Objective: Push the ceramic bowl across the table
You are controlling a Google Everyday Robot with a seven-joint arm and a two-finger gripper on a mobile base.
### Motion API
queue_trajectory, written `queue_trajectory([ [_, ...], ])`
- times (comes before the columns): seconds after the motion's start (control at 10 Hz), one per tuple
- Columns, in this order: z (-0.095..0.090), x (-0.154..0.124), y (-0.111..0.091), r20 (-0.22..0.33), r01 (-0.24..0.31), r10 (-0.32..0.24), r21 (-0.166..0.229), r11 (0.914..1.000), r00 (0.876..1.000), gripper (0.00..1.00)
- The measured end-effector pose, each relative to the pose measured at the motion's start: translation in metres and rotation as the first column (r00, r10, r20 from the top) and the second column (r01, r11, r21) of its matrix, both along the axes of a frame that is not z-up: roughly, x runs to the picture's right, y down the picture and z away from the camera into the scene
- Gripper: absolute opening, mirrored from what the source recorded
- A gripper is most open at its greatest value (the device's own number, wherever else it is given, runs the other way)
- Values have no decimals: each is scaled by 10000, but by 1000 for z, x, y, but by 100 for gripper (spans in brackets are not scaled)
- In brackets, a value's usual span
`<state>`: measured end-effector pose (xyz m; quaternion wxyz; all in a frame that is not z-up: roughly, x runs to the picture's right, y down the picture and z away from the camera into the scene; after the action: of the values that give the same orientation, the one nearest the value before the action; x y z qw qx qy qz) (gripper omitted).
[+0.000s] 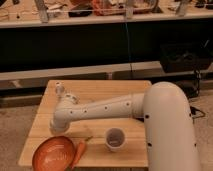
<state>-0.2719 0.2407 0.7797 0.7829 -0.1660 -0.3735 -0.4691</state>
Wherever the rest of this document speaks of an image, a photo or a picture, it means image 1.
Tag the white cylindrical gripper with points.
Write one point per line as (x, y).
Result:
(58, 126)

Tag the white cup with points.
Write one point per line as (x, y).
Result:
(114, 139)

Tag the long shelf bench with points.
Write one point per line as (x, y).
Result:
(42, 40)

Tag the wooden board table top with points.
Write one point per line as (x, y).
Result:
(132, 154)

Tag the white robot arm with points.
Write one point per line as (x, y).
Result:
(170, 134)

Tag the orange carrot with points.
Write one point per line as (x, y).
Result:
(81, 148)

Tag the black box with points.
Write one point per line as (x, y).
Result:
(184, 57)

